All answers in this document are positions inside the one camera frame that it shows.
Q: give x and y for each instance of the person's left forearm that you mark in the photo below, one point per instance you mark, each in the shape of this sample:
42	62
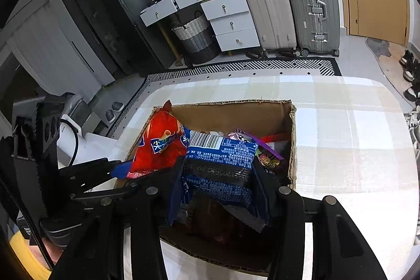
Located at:
26	257

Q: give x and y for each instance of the dark grey refrigerator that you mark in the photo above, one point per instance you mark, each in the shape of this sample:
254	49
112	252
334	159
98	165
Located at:
131	4

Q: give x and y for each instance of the silver suitcase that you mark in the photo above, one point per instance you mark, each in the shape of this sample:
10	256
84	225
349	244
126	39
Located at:
311	4

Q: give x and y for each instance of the cream suitcase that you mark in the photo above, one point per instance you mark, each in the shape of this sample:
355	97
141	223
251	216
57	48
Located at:
265	4

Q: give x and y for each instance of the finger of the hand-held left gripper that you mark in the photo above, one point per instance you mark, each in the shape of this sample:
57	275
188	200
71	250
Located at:
111	192
121	169

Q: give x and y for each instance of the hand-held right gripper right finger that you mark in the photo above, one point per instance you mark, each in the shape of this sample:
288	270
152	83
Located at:
262	188

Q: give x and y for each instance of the brown door mat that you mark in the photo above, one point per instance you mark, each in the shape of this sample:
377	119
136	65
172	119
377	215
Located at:
390	70

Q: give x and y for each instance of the grey slipper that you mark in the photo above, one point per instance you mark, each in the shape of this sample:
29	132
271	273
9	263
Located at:
110	116
117	106

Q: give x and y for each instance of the white wardrobe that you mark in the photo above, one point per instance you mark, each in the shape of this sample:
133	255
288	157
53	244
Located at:
65	53

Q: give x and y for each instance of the woven laundry basket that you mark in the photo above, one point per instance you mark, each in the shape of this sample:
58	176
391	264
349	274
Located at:
197	40

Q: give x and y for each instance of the blue cookie packet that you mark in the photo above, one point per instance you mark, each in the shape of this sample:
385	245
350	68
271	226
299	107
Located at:
220	168

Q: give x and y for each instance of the group of sneakers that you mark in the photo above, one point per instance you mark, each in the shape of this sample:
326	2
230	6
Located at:
411	86

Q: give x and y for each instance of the purple candy packet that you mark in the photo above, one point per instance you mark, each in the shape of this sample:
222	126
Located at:
265	158

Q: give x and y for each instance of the red chip bag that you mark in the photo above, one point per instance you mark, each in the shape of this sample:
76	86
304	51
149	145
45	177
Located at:
157	142

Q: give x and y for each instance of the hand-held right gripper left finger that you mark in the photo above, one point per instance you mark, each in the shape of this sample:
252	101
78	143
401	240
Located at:
177	181

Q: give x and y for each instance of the white drawer desk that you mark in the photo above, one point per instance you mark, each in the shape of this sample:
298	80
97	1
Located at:
229	7

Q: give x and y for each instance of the brown cardboard box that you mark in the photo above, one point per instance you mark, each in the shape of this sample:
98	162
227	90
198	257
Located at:
229	116

